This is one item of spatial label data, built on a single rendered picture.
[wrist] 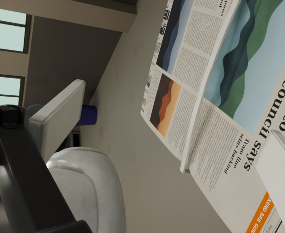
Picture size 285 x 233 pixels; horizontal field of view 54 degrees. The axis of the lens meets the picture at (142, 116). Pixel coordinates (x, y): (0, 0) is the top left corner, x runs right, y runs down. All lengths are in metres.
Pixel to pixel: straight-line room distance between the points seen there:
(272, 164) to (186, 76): 0.26
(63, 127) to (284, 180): 0.13
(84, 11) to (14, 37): 1.02
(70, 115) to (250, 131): 0.20
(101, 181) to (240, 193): 0.27
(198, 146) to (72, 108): 0.25
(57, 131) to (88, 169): 0.37
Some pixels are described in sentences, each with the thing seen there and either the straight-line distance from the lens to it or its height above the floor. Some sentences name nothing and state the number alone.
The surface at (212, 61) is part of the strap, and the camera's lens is 0.36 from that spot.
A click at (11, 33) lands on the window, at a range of 3.91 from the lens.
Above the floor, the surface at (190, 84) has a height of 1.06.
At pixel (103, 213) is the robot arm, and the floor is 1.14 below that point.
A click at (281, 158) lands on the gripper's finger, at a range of 0.19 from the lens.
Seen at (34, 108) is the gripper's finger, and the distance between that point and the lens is 0.16.
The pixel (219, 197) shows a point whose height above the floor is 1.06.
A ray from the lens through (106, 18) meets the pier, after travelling 3.50.
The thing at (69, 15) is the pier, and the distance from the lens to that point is 3.45.
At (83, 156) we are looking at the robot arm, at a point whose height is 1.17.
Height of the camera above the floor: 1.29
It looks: 25 degrees down
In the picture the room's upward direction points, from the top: 87 degrees counter-clockwise
